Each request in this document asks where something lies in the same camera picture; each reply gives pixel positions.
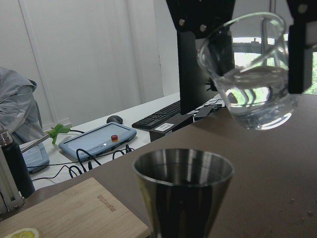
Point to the black keyboard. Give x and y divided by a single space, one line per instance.
158 117

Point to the steel double jigger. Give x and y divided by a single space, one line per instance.
182 190

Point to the lemon slice on stick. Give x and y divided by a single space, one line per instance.
24 233

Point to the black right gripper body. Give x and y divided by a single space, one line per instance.
200 17

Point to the black water bottle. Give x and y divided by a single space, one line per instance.
16 164

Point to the aluminium frame post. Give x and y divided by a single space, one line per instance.
10 198

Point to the blue teach pendant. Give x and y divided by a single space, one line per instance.
97 141
36 159

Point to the clear glass measuring cup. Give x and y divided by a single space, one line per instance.
247 61

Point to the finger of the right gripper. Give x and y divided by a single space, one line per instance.
301 42
198 74

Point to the wooden cutting board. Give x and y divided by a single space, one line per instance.
86 210

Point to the computer mouse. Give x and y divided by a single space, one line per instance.
115 118

